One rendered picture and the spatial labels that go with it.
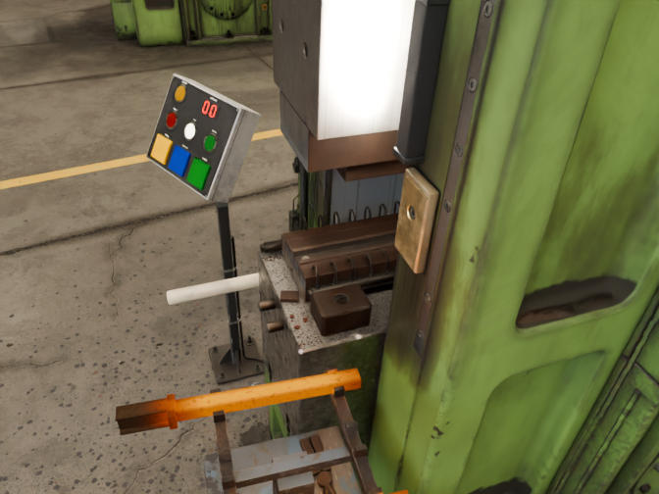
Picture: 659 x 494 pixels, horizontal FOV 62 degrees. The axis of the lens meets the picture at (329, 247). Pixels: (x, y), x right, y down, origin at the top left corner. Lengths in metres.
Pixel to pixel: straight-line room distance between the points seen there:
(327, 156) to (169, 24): 5.03
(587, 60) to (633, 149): 0.28
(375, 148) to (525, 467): 0.96
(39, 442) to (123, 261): 1.05
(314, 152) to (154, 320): 1.71
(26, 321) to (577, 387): 2.28
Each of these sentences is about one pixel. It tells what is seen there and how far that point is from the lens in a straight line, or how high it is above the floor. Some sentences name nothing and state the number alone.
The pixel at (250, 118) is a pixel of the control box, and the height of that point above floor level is 1.16.
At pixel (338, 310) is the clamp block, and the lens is 1.21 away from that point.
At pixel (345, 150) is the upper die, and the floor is 1.31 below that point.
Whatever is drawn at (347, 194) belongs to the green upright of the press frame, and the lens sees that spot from 1.50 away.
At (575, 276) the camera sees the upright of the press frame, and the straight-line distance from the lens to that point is 1.11.
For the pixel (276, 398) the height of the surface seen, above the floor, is 1.03.
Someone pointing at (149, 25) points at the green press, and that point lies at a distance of 6.04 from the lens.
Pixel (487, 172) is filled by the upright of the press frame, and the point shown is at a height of 1.44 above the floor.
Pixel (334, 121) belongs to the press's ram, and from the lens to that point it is 1.01.
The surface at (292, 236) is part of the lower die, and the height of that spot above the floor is 0.98.
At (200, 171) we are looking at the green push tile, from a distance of 1.63.
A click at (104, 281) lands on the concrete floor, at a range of 2.91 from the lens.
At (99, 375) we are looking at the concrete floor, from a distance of 2.48.
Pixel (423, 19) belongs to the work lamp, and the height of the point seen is 1.61.
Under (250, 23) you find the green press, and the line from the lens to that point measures 6.15.
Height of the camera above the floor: 1.82
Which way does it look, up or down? 38 degrees down
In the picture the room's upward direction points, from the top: 3 degrees clockwise
